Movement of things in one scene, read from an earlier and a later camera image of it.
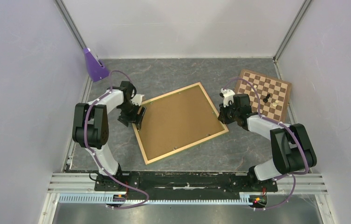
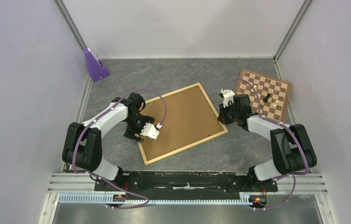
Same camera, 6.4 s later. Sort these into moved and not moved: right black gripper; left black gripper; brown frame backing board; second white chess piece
Moved: left black gripper
Not moved: brown frame backing board; second white chess piece; right black gripper
